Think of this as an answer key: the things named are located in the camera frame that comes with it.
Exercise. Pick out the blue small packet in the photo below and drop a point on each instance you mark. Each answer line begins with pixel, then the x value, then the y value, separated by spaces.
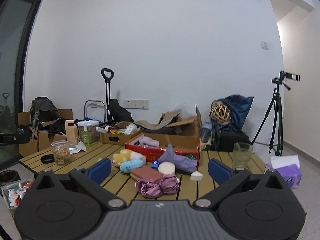
pixel 155 165

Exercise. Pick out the brown rectangular sponge block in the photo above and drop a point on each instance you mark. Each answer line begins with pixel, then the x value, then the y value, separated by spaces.
pixel 146 172

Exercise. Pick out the pink fluffy towel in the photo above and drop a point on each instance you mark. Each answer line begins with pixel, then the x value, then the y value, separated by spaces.
pixel 149 142

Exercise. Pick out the woven rattan ball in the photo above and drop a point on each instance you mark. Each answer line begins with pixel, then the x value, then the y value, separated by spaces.
pixel 220 113

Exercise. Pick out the large open cardboard box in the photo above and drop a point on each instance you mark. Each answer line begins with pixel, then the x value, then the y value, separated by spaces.
pixel 173 122

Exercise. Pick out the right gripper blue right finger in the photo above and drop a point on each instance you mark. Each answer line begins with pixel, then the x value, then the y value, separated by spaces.
pixel 219 172

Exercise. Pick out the white wall power strip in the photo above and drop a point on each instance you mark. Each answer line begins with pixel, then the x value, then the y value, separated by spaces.
pixel 136 104

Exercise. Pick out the red cardboard storage box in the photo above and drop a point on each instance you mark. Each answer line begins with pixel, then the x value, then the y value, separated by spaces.
pixel 182 145

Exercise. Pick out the black backpack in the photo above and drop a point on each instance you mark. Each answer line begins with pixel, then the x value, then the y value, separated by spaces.
pixel 42 110

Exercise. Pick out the small brown cardboard tray box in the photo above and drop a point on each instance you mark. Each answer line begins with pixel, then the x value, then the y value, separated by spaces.
pixel 116 134

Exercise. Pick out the green soap bottle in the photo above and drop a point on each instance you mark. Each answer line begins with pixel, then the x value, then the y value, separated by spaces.
pixel 84 135

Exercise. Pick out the round white sponge puff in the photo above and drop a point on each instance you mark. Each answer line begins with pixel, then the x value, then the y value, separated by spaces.
pixel 167 168

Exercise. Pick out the purple tissue box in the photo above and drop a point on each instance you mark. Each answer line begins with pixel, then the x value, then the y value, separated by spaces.
pixel 288 167

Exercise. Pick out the purple satin scrunchie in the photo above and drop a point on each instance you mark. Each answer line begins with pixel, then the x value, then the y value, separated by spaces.
pixel 148 188

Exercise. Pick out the clear drinking glass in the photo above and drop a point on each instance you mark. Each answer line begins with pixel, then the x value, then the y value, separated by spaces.
pixel 242 154

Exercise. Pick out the purple cloth pouch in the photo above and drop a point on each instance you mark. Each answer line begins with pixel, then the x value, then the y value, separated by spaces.
pixel 181 162

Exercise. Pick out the black camera tripod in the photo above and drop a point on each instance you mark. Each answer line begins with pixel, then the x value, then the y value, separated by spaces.
pixel 276 140

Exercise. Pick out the glass jar with snacks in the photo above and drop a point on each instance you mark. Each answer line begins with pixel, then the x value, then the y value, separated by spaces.
pixel 61 152

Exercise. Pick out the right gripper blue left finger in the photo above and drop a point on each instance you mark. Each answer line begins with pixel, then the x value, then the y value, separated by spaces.
pixel 99 171

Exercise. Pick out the light blue plush toy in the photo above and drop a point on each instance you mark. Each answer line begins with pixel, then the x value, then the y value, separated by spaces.
pixel 127 166

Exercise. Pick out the beige carton package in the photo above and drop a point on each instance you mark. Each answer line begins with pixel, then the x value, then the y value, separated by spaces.
pixel 72 134

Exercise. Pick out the white triangular sponge wedge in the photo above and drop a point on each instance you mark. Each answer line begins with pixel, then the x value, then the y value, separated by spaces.
pixel 196 176

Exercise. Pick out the blue water bottle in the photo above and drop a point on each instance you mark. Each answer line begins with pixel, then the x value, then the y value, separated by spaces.
pixel 206 132

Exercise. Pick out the dark blue cushion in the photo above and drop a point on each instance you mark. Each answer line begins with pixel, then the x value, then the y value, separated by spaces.
pixel 239 107

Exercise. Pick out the yellow white plush dog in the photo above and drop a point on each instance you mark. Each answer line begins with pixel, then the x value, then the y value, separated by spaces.
pixel 127 155

